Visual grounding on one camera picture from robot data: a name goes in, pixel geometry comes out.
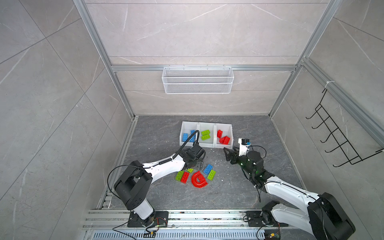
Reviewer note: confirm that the green lego brick underside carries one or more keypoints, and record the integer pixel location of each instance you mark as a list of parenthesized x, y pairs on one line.
[(211, 175)]

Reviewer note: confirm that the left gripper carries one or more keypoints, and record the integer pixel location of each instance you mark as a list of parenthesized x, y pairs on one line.
[(202, 158)]

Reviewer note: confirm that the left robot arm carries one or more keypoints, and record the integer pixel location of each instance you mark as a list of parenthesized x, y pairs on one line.
[(133, 185)]

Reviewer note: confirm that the white wire mesh basket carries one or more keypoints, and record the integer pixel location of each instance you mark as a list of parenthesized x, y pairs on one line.
[(197, 80)]

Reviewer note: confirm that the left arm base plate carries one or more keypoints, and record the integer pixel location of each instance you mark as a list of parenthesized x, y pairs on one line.
[(158, 217)]

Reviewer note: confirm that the metal front rail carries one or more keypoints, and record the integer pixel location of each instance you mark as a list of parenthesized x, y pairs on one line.
[(213, 224)]

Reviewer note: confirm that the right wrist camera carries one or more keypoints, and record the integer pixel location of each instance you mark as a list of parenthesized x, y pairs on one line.
[(244, 145)]

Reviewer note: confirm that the blue lego brick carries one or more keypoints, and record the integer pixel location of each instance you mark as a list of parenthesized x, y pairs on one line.
[(192, 135), (185, 137)]

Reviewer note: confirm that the white three-compartment bin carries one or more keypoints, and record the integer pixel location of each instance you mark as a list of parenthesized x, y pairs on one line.
[(212, 135)]

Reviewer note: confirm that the black wire hook rack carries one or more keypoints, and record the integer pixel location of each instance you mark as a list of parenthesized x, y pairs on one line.
[(342, 142)]

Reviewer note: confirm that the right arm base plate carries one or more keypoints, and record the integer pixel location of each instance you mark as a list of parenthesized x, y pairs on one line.
[(255, 219)]

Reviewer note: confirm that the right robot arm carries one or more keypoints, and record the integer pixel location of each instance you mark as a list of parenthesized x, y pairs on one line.
[(320, 215)]

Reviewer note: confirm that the blue lego brick underside up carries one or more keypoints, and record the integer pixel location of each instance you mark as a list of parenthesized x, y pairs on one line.
[(208, 169)]

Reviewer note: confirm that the red lego brick bottom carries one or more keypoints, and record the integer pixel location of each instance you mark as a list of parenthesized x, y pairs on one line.
[(226, 140)]

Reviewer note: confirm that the red arch lego piece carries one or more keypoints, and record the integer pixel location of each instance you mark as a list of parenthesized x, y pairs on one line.
[(198, 180)]

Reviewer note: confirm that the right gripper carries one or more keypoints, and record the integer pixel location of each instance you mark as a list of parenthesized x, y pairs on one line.
[(232, 154)]

